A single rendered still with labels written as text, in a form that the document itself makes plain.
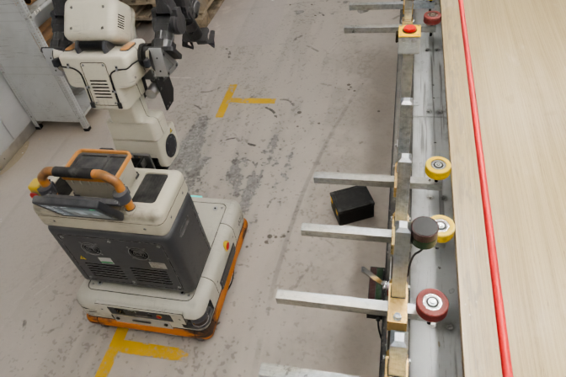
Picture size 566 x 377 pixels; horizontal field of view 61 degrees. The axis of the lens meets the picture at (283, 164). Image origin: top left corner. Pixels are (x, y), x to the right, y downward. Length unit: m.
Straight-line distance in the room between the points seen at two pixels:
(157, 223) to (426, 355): 0.98
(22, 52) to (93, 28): 1.74
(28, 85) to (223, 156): 1.44
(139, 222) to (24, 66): 2.03
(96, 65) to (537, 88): 1.60
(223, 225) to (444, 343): 1.19
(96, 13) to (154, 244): 0.85
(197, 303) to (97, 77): 0.99
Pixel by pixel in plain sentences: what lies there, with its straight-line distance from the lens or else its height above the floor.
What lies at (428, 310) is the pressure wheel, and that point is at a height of 0.91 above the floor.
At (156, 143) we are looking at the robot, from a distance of 2.05.
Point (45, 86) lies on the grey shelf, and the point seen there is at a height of 0.39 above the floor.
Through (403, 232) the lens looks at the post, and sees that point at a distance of 1.13.
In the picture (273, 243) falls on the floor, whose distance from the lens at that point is 2.57.
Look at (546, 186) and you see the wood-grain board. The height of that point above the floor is 0.90.
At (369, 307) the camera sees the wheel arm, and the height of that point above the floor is 0.86.
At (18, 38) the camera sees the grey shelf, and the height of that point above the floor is 0.75.
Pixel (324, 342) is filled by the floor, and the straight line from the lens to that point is 2.26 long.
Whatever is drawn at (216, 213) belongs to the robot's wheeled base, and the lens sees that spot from 2.40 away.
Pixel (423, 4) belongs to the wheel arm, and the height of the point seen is 0.84.
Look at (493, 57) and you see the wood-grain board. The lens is 2.17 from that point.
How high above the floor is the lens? 2.04
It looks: 44 degrees down
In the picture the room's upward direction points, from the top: 10 degrees counter-clockwise
